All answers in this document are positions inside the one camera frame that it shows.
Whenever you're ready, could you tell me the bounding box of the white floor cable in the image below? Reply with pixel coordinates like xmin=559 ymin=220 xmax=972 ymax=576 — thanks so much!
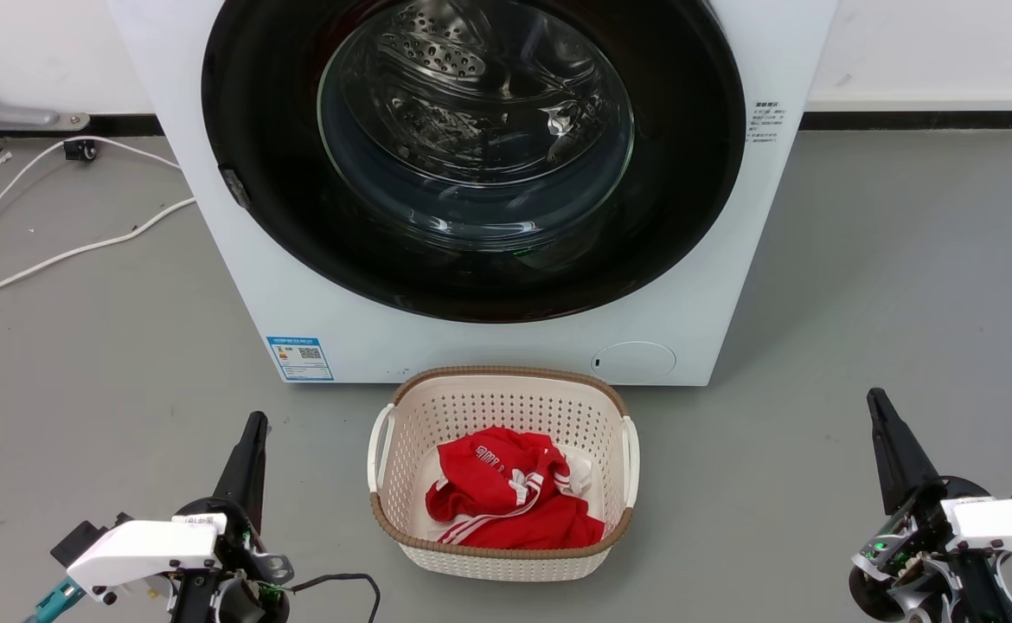
xmin=0 ymin=197 xmax=198 ymax=305
xmin=0 ymin=135 xmax=183 ymax=286

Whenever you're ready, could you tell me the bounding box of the round black glass washer door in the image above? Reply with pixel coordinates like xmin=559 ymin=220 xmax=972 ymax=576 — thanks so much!
xmin=202 ymin=0 xmax=747 ymax=324

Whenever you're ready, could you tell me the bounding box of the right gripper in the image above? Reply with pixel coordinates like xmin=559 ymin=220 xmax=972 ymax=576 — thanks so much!
xmin=849 ymin=388 xmax=1004 ymax=623

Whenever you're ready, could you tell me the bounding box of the blue energy label sticker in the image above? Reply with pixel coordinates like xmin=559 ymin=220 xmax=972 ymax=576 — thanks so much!
xmin=266 ymin=336 xmax=335 ymax=382

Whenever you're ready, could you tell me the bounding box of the teal cable connector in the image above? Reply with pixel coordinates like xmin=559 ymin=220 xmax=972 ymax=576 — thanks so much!
xmin=25 ymin=577 xmax=86 ymax=623

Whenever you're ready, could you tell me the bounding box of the thin black cable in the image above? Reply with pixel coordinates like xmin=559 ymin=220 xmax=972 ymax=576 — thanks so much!
xmin=288 ymin=572 xmax=383 ymax=623

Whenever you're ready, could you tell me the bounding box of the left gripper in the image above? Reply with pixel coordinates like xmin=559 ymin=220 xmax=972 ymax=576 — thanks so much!
xmin=173 ymin=412 xmax=295 ymax=582

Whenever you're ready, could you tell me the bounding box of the small text sticker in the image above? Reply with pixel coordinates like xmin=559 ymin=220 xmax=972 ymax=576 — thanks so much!
xmin=746 ymin=100 xmax=789 ymax=145

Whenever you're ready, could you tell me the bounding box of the round white filter cover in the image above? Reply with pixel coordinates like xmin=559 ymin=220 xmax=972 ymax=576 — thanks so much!
xmin=591 ymin=341 xmax=677 ymax=384

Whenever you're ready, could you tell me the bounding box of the white front-load washing machine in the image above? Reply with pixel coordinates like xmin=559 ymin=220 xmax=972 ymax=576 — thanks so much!
xmin=108 ymin=0 xmax=840 ymax=388

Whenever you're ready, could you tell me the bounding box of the cream perforated laundry basket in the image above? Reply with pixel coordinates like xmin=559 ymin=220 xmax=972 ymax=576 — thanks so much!
xmin=367 ymin=365 xmax=641 ymax=582

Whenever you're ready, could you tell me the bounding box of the white cloth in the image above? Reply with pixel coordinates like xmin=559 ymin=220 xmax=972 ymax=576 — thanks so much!
xmin=556 ymin=448 xmax=599 ymax=500

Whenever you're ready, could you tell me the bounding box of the stainless steel washer drum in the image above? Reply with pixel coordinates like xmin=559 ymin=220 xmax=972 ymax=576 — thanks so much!
xmin=320 ymin=0 xmax=635 ymax=252

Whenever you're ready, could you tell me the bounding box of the red garment with white stripes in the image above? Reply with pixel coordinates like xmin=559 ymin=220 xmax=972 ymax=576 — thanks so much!
xmin=425 ymin=426 xmax=605 ymax=550

